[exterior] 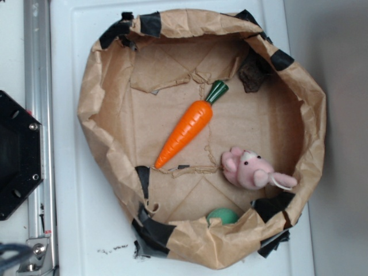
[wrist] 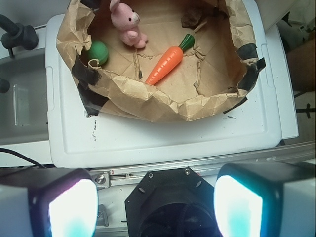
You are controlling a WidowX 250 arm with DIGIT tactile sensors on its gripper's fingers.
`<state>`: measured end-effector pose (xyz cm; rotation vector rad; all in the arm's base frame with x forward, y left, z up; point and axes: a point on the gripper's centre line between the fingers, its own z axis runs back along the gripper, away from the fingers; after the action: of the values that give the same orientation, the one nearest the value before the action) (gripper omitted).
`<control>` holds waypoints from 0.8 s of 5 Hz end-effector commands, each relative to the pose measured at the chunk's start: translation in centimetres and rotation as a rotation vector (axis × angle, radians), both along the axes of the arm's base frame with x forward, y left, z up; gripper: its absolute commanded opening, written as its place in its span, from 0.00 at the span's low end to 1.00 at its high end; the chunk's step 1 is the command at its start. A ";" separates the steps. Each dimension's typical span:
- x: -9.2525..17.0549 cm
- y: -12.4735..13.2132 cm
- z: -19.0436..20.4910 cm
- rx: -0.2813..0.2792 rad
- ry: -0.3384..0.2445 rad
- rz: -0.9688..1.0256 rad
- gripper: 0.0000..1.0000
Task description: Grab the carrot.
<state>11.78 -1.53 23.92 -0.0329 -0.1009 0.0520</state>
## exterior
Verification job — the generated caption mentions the brown paper bag bin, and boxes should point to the brown paper bag bin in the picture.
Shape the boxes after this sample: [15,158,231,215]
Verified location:
[78,9,326,269]

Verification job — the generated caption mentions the aluminium extrusion rail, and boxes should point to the aluminium extrusion rail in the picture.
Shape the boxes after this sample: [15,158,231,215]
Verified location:
[17,1,59,275]

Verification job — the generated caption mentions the white plastic tray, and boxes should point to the white plastic tray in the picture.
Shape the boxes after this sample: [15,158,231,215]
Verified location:
[50,1,315,275]

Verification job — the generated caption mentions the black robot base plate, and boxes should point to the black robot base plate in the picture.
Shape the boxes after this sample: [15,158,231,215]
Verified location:
[1,91,43,221]

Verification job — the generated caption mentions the pink plush bunny toy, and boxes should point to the pink plush bunny toy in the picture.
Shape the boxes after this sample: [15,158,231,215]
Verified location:
[221,147,298,190]

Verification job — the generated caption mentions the dark brown rock piece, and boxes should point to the dark brown rock piece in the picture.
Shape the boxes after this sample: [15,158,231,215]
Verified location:
[238,52,271,93]

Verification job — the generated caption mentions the orange plastic toy carrot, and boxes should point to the orange plastic toy carrot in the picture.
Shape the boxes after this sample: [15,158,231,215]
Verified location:
[155,80,229,168]

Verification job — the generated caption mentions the green ball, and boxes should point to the green ball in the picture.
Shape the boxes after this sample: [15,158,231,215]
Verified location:
[206,208,239,225]

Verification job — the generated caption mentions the dark cable bundle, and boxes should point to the dark cable bundle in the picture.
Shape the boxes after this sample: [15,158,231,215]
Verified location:
[0,243,35,276]

